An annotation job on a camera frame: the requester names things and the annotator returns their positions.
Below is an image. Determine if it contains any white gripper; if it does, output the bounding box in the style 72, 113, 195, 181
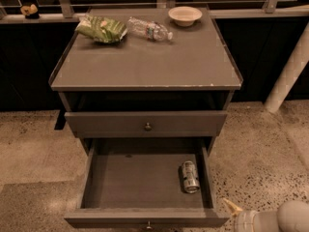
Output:
223, 198, 257, 232

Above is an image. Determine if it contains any green chip bag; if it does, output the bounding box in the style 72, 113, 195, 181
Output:
75, 14, 127, 44

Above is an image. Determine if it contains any clear plastic water bottle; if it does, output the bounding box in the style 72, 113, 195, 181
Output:
126, 16, 173, 42

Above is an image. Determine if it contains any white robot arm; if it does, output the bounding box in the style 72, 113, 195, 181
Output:
224, 198, 309, 232

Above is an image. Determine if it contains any round brass middle knob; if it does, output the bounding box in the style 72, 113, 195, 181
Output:
145, 222, 153, 231

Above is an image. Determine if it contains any metal window railing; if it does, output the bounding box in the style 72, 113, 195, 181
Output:
0, 0, 309, 19

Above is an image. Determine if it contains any open grey middle drawer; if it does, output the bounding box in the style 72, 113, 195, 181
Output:
65, 138, 228, 229

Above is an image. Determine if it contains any white floor pillar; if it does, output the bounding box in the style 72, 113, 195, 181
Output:
264, 22, 309, 113

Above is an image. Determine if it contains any silver green 7up can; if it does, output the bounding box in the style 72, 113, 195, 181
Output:
182, 160, 200, 193

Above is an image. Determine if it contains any small yellow black object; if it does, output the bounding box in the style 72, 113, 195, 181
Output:
20, 4, 40, 19

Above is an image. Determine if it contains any round brass top knob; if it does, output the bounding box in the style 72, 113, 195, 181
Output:
144, 123, 153, 131

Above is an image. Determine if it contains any grey drawer cabinet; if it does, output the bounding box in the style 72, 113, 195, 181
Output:
47, 6, 244, 157

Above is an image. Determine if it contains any beige paper bowl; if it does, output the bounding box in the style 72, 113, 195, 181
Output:
168, 6, 202, 27

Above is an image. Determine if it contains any round brass knob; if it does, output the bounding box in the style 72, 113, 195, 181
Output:
144, 123, 153, 131
145, 222, 153, 231

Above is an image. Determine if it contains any grey top drawer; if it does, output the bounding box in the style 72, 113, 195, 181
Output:
65, 111, 227, 138

